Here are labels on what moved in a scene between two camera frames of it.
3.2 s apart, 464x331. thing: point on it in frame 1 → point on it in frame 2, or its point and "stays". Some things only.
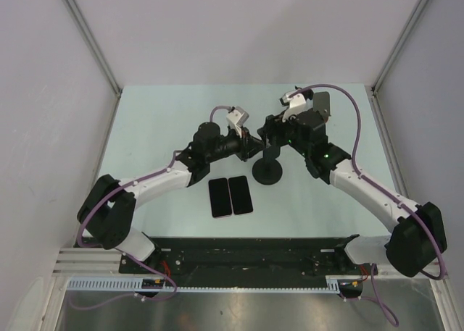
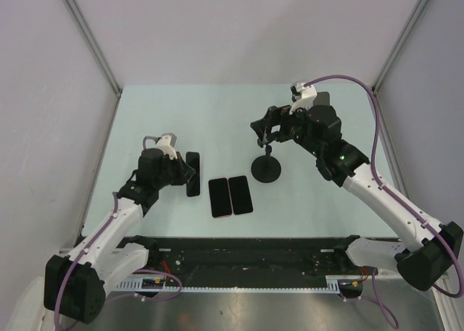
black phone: [240, 195] stays
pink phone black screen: [220, 197] stays
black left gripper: [248, 145] → [188, 172]
